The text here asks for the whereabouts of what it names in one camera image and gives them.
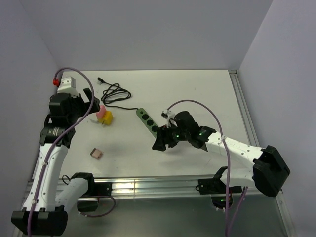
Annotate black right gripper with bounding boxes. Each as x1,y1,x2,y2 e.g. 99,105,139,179
152,121,191,151

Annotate pink plug adapter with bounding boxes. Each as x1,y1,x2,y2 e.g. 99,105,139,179
96,105,106,120

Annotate yellow plug adapter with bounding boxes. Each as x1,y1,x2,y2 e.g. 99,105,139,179
98,111,113,125

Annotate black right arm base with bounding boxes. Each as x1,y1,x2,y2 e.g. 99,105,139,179
197,177,242,196

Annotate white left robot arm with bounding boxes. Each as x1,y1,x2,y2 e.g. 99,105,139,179
11,88,100,237

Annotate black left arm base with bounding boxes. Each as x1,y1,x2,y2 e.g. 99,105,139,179
77,182,112,212

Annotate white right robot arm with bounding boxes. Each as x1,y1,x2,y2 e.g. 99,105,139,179
152,110,290,198

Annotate brown plug adapter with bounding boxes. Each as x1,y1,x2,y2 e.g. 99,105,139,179
90,148,103,160

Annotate green power strip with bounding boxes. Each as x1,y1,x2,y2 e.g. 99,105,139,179
136,108,158,138

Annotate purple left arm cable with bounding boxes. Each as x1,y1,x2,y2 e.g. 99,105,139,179
27,68,117,237

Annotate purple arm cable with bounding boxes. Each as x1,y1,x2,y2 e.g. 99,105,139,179
27,68,117,237
166,99,249,237

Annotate black power strip cable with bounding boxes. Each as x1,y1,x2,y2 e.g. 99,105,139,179
97,77,139,111

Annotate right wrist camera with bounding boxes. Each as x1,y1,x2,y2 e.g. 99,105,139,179
161,109,175,128

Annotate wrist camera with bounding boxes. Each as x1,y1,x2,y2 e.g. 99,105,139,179
161,109,175,128
57,77,78,97

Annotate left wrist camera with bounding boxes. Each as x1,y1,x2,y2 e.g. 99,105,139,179
57,77,78,97

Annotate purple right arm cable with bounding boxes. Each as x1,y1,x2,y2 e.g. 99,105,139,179
166,99,249,237

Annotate aluminium rail frame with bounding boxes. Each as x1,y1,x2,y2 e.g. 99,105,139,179
12,69,297,237

